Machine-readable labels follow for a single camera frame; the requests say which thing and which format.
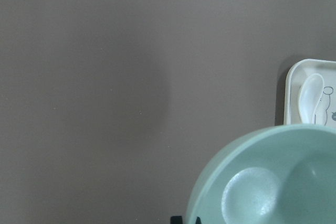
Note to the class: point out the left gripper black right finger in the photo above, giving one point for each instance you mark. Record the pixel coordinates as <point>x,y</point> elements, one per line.
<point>198,220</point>

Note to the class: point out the white ceramic spoon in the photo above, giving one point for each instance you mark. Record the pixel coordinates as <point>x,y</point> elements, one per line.
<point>309,97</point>

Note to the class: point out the beige rabbit tray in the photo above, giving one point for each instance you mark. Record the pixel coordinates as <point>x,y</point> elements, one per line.
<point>325,113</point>

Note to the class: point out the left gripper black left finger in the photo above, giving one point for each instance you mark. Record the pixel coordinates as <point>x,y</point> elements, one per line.
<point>176,220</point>

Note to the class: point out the green bowl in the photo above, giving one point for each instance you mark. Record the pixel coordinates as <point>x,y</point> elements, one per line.
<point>281,174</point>

